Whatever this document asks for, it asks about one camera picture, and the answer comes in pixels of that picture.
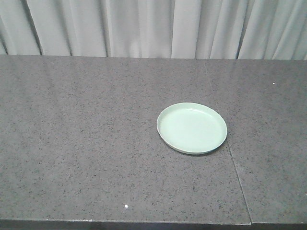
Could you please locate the light green round plate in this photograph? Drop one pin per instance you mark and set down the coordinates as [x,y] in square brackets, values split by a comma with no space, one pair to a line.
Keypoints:
[191,128]

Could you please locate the white pleated curtain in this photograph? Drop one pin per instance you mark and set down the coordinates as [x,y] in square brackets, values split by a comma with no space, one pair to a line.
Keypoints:
[197,29]

